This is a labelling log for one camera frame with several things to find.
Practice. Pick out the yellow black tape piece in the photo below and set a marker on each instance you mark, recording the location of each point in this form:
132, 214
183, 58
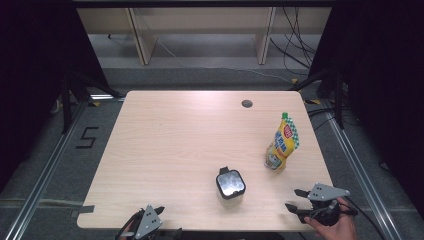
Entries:
312, 101
294, 80
94, 104

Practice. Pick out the grey tape piece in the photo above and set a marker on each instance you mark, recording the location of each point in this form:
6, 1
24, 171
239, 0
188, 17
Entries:
83, 210

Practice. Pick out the dark curtain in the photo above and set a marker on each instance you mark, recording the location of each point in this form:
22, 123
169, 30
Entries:
383, 66
33, 66

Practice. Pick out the long aluminium rail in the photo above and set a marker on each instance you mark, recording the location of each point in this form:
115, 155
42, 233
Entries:
56, 150
358, 168

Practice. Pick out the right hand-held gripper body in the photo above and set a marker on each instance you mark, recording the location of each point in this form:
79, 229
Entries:
328, 192

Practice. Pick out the person's right hand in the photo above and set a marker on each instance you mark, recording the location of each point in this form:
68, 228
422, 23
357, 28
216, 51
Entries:
336, 231

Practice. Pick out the person's left hand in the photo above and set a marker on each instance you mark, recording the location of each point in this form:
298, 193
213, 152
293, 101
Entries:
126, 235

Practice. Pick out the yellow spouted seasoning pouch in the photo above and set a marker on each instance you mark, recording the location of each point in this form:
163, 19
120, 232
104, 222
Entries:
283, 146

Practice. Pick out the short aluminium rail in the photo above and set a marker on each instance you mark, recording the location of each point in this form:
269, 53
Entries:
103, 97

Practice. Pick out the clear jar with black lid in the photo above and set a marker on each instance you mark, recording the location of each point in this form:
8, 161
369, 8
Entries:
230, 183

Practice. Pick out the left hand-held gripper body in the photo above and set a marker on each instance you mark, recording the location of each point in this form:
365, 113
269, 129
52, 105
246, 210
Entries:
148, 221

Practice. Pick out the black metal stand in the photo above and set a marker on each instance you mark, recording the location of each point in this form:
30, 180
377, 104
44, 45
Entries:
339, 100
65, 106

